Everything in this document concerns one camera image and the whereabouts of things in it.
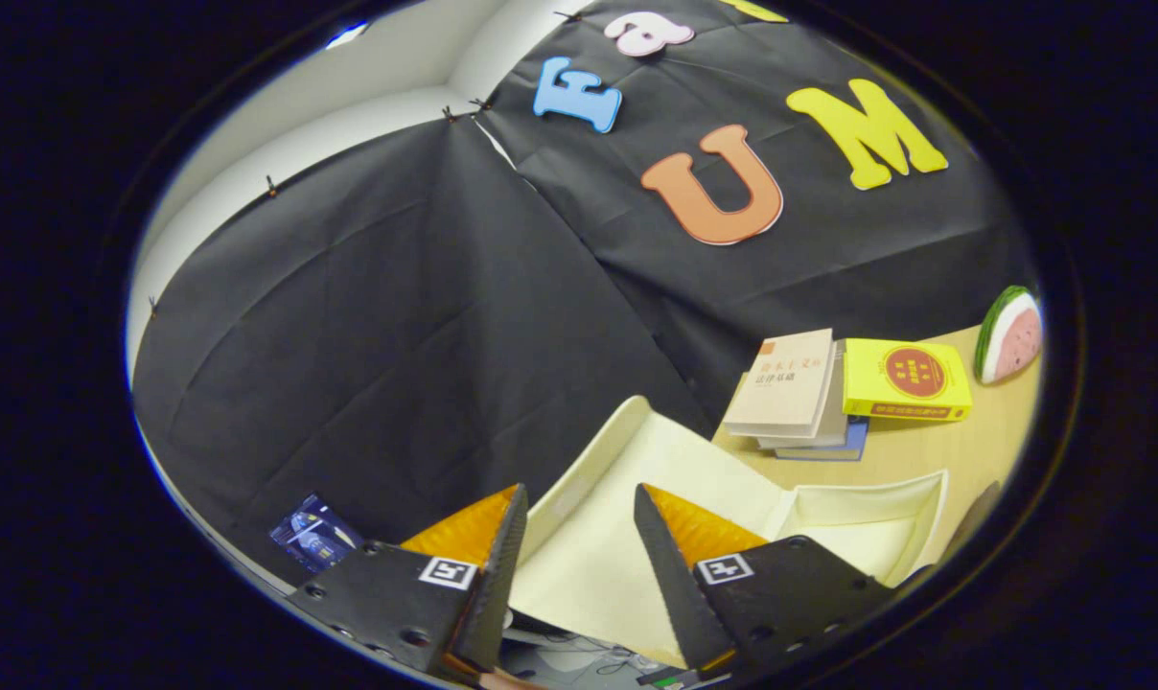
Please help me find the blue printed packet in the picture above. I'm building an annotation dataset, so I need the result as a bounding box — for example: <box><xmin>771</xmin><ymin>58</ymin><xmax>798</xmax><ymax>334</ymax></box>
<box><xmin>270</xmin><ymin>494</ymin><xmax>364</xmax><ymax>573</ymax></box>

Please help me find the blue book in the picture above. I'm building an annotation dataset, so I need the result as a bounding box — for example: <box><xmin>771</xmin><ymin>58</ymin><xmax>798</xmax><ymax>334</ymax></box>
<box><xmin>776</xmin><ymin>419</ymin><xmax>869</xmax><ymax>462</ymax></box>

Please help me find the grey book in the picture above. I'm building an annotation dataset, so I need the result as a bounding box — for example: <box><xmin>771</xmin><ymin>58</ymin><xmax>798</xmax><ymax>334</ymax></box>
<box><xmin>756</xmin><ymin>340</ymin><xmax>849</xmax><ymax>449</ymax></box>

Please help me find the cream fabric storage box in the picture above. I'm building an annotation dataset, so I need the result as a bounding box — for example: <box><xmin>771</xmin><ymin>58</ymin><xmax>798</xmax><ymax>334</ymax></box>
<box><xmin>507</xmin><ymin>395</ymin><xmax>951</xmax><ymax>669</ymax></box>

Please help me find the beige book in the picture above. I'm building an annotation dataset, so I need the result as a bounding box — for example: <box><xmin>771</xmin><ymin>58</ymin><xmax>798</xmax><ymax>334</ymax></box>
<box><xmin>723</xmin><ymin>329</ymin><xmax>837</xmax><ymax>440</ymax></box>

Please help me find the black backdrop cloth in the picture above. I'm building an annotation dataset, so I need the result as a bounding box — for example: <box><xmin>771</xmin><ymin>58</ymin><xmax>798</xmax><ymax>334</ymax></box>
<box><xmin>130</xmin><ymin>0</ymin><xmax>1035</xmax><ymax>586</ymax></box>

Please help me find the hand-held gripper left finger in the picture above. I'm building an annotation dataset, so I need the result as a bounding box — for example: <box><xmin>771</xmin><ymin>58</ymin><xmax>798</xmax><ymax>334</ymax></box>
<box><xmin>285</xmin><ymin>483</ymin><xmax>530</xmax><ymax>683</ymax></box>

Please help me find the watermelon slice plush toy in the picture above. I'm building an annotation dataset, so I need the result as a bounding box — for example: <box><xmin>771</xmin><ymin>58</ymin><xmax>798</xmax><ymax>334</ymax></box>
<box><xmin>974</xmin><ymin>286</ymin><xmax>1043</xmax><ymax>385</ymax></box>

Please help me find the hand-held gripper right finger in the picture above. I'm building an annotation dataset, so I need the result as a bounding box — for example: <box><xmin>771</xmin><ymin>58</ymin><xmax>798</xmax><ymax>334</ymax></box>
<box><xmin>633</xmin><ymin>482</ymin><xmax>898</xmax><ymax>674</ymax></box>

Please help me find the yellow book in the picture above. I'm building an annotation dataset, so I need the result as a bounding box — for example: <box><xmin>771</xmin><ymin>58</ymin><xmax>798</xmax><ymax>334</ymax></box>
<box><xmin>843</xmin><ymin>338</ymin><xmax>973</xmax><ymax>423</ymax></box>

